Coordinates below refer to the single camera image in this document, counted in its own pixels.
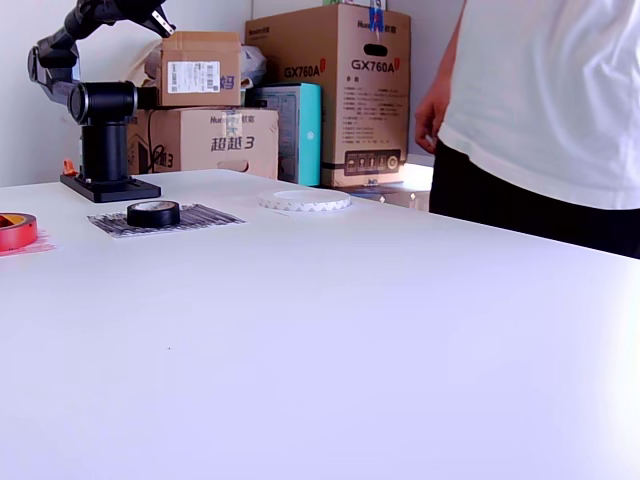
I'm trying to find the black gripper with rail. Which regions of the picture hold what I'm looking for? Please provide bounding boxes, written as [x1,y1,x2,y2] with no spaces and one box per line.
[101,0,177,39]

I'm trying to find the black electrical tape roll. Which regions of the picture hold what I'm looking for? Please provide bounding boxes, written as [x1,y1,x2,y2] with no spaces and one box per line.
[126,200,182,229]

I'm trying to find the black scribbled paper sheet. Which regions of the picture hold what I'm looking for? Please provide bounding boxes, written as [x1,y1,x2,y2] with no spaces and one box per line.
[85,202,248,240]

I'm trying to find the white double-sided tape roll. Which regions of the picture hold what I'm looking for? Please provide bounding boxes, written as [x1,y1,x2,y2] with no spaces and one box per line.
[257,187,353,215]

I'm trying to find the red double-sided tape roll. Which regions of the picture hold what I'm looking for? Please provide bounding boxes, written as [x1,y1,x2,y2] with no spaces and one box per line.
[0,212,40,253]

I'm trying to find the person's right forearm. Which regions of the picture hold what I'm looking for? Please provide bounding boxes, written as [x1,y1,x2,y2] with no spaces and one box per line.
[422,0,470,114]

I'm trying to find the person's right hand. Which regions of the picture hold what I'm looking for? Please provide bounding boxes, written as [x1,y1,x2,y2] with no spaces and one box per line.
[413,96,447,155]

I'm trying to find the brown crumpled packing paper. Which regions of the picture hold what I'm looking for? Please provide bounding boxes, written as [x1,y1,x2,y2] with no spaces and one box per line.
[127,42,164,89]

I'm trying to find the cardboard carton with shipping label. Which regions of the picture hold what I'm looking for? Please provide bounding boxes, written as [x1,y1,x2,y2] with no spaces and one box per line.
[159,30,244,109]

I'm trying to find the white plastic bag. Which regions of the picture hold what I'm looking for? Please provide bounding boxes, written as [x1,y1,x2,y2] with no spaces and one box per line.
[241,43,269,91]

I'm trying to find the wide brown cardboard carton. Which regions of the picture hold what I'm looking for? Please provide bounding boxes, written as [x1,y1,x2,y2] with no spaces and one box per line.
[126,107,280,180]

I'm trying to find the teal and black carton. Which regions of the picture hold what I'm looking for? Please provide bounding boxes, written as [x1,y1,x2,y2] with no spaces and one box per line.
[248,82,324,187]

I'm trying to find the tall GX760A cardboard carton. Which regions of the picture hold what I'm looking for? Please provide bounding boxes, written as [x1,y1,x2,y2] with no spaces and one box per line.
[244,2,412,189]

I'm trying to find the red scribbled paper sheet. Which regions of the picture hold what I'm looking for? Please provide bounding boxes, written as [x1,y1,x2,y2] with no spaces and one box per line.
[0,227,59,259]

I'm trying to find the grey roller blind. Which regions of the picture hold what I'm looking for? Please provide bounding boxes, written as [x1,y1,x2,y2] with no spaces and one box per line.
[389,0,469,169]

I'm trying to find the blank white paper sheet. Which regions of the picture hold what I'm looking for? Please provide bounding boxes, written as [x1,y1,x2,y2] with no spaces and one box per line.
[228,189,379,219]

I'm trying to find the person in black shorts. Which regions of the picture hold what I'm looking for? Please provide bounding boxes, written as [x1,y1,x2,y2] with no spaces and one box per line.
[428,0,640,260]

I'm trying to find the black power cable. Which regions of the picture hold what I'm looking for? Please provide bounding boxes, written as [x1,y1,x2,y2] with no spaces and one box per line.
[146,113,167,174]

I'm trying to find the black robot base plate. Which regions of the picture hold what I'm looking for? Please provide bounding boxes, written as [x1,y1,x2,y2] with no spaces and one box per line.
[59,172,164,204]

